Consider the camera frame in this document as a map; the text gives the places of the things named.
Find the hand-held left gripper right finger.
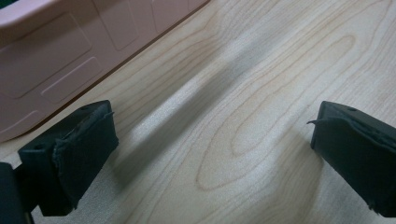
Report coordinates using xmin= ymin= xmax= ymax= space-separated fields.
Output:
xmin=306 ymin=100 xmax=396 ymax=218

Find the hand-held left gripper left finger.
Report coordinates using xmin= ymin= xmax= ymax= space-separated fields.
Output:
xmin=17 ymin=99 xmax=120 ymax=217

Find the pink plastic bin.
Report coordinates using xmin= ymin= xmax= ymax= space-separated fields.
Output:
xmin=0 ymin=0 xmax=211 ymax=144

